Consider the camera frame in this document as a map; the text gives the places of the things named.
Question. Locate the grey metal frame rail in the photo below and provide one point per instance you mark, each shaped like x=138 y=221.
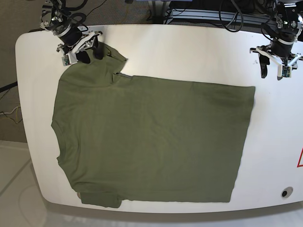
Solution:
x=211 y=15

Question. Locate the right table cable grommet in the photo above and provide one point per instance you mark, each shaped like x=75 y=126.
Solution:
x=287 y=192

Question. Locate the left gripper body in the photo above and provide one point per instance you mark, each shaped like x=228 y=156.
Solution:
x=279 y=52

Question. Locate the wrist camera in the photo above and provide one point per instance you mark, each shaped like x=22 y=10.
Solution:
x=69 y=59
x=286 y=71

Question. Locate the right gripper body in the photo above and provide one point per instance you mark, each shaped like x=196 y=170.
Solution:
x=75 y=41

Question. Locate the black bar under table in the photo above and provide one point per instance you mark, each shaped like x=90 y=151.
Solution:
x=8 y=86

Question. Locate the grey metal table leg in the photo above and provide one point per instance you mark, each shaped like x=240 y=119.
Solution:
x=158 y=10

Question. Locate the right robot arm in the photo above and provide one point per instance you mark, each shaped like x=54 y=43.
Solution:
x=67 y=23

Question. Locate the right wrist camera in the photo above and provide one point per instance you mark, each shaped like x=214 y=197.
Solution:
x=69 y=59

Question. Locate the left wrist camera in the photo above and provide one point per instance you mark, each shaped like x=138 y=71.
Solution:
x=286 y=71

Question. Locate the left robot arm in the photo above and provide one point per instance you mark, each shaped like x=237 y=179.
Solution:
x=284 y=27

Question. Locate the red warning triangle sticker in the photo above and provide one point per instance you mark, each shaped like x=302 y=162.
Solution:
x=300 y=161

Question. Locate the olive green T-shirt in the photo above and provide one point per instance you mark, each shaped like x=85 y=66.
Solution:
x=140 y=138

